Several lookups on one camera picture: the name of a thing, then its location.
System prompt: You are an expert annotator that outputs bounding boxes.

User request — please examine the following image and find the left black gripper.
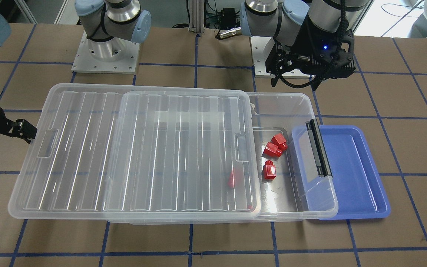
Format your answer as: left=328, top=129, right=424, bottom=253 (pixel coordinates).
left=266, top=17, right=356, bottom=91

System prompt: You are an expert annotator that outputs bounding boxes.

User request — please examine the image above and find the clear plastic box lid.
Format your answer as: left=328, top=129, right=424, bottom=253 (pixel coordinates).
left=7, top=83, right=261, bottom=224

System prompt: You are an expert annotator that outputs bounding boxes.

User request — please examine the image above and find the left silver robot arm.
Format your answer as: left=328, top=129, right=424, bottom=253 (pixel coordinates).
left=240, top=0, right=368, bottom=91

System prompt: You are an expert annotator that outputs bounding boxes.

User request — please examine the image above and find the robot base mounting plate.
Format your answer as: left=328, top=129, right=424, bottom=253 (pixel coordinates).
left=250, top=36, right=312, bottom=79
left=71, top=32, right=140, bottom=74

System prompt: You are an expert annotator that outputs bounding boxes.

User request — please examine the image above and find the clear plastic storage box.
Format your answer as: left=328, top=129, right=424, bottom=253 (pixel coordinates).
left=104, top=92, right=339, bottom=225

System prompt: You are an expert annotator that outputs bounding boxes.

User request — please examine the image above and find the blue plastic tray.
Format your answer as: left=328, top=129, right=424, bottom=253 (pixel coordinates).
left=291, top=125, right=390, bottom=220

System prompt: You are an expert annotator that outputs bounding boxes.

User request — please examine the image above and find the black box latch handle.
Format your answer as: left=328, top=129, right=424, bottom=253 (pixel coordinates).
left=305, top=118, right=332, bottom=177

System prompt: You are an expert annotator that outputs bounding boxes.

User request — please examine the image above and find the aluminium frame post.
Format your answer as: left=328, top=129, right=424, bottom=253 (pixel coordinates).
left=187, top=0, right=206, bottom=35

